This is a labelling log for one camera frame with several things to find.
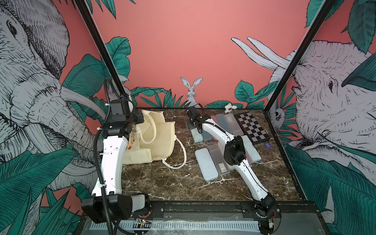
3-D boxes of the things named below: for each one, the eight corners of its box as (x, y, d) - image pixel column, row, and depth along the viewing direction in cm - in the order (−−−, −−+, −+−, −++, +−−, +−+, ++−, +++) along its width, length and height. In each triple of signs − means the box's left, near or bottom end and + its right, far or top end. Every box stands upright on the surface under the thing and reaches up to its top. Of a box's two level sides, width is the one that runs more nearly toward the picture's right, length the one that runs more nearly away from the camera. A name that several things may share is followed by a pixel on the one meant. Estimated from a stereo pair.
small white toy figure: (225, 113, 119) (226, 110, 116) (221, 109, 123) (222, 105, 119) (235, 109, 123) (236, 106, 119) (231, 105, 126) (232, 101, 123)
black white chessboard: (251, 145, 101) (253, 143, 99) (232, 117, 118) (233, 115, 116) (268, 140, 105) (270, 137, 102) (247, 113, 121) (248, 111, 119)
